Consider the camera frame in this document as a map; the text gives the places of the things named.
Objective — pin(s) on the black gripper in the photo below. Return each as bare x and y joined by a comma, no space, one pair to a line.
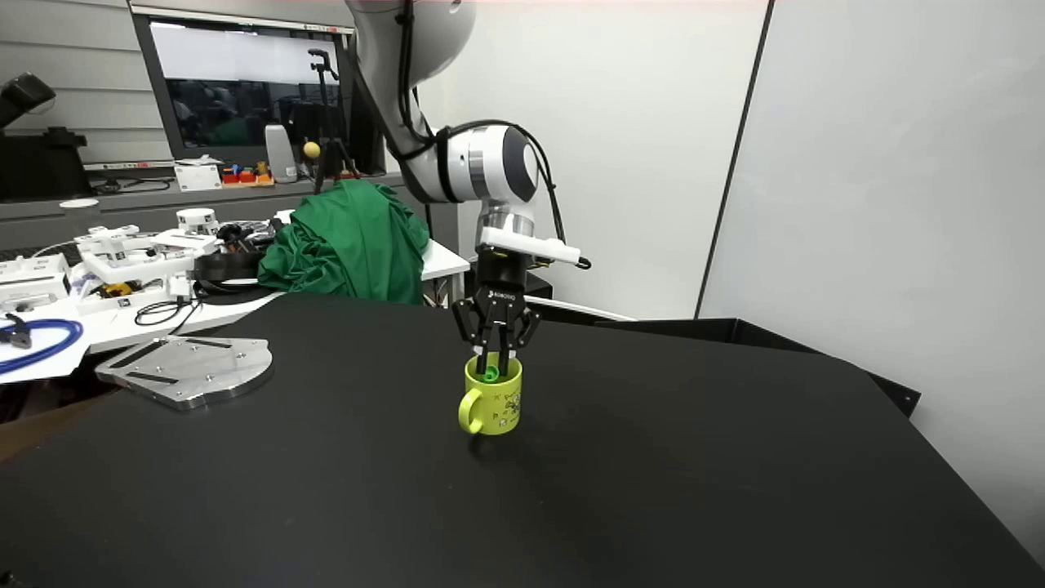
502,278

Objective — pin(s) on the small green object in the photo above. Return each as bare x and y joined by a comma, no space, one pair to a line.
494,375

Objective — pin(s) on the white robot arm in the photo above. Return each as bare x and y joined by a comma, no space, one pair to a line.
477,165

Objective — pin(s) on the yellow-green plastic cup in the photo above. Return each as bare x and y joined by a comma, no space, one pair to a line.
492,408

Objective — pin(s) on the green cloth pile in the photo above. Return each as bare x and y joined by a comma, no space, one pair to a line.
347,247

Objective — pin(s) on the white side table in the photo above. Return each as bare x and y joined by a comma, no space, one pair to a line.
273,305

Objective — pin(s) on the small yellow ball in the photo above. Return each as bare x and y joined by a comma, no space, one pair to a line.
312,150

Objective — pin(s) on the white plastic bottle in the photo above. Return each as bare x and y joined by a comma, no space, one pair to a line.
278,153

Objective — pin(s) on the red orange small toys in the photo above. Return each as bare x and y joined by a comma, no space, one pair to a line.
248,176

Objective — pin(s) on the silver metal mounting plate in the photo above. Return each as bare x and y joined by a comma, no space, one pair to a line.
184,368

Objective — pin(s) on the small white box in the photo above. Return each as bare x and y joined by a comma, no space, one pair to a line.
197,176

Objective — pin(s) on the large dark framed window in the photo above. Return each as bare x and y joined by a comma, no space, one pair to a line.
239,101

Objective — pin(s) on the white plastic parts pile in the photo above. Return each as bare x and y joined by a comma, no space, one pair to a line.
140,250

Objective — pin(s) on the grey counter shelf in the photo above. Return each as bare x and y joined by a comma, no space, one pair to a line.
131,211

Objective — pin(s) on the small white parts tray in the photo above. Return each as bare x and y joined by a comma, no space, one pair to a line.
29,282

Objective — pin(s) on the black office chair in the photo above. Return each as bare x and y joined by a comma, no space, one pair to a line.
38,157

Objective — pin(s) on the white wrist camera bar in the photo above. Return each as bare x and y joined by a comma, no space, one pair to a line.
532,247

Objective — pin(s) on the black camera tripod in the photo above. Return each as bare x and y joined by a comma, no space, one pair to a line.
323,108

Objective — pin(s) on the black wall corner strip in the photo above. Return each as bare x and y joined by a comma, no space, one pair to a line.
732,165

